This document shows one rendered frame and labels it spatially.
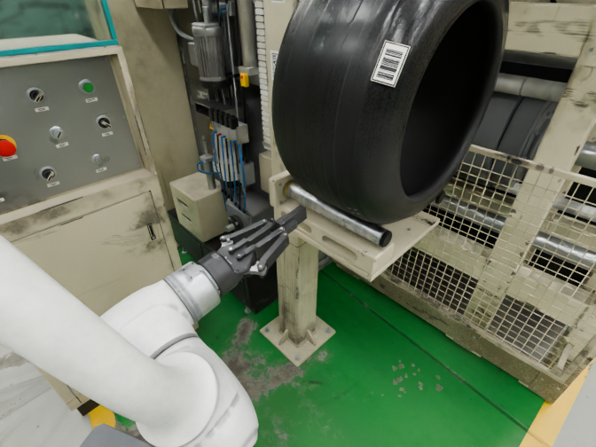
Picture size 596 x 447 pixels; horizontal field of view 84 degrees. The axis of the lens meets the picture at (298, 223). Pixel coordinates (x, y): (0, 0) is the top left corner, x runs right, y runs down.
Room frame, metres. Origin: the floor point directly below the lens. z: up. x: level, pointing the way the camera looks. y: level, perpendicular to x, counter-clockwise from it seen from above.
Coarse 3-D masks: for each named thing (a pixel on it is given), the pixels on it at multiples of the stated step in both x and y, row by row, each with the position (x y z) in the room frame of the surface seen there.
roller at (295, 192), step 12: (288, 192) 0.85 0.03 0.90; (300, 192) 0.82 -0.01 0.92; (312, 204) 0.78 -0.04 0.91; (324, 204) 0.76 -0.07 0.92; (336, 216) 0.72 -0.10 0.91; (348, 216) 0.70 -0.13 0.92; (348, 228) 0.69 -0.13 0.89; (360, 228) 0.66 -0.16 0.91; (372, 228) 0.65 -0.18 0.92; (384, 228) 0.65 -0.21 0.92; (372, 240) 0.63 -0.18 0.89; (384, 240) 0.62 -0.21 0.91
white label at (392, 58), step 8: (384, 48) 0.57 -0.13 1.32; (392, 48) 0.57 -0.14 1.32; (400, 48) 0.56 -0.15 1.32; (408, 48) 0.56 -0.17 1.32; (384, 56) 0.57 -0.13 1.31; (392, 56) 0.56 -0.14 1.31; (400, 56) 0.56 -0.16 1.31; (376, 64) 0.56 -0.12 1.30; (384, 64) 0.56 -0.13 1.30; (392, 64) 0.56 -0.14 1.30; (400, 64) 0.55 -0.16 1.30; (376, 72) 0.56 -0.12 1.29; (384, 72) 0.55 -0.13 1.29; (392, 72) 0.55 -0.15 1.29; (400, 72) 0.55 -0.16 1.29; (376, 80) 0.55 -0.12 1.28; (384, 80) 0.55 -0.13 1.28; (392, 80) 0.55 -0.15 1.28
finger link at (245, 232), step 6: (258, 222) 0.54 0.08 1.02; (264, 222) 0.54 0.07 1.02; (246, 228) 0.52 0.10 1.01; (252, 228) 0.52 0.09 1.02; (258, 228) 0.54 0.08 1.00; (228, 234) 0.51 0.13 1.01; (234, 234) 0.51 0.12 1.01; (240, 234) 0.51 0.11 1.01; (246, 234) 0.51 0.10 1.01; (222, 240) 0.50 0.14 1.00; (234, 240) 0.50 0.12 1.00
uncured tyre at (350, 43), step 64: (320, 0) 0.71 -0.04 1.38; (384, 0) 0.62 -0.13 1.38; (448, 0) 0.63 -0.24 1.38; (320, 64) 0.63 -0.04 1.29; (448, 64) 1.01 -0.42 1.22; (320, 128) 0.60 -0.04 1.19; (384, 128) 0.55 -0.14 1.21; (448, 128) 0.95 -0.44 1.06; (320, 192) 0.66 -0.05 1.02; (384, 192) 0.57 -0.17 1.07
